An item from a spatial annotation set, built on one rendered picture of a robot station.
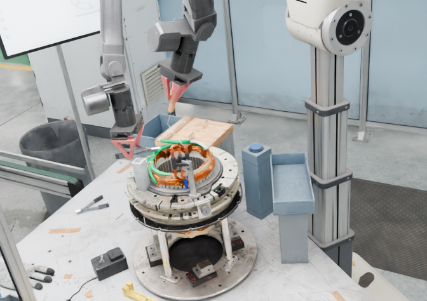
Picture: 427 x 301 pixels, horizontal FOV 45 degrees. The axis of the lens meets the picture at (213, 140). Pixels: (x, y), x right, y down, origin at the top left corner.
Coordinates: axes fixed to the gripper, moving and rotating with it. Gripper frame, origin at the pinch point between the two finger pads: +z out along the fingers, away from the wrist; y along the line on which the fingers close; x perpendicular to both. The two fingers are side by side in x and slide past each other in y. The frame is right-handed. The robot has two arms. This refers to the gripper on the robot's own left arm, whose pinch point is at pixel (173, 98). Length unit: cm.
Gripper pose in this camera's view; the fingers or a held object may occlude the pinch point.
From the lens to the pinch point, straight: 134.8
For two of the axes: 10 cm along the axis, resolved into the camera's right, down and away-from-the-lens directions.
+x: 5.3, -3.6, 7.7
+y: 8.1, 4.9, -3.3
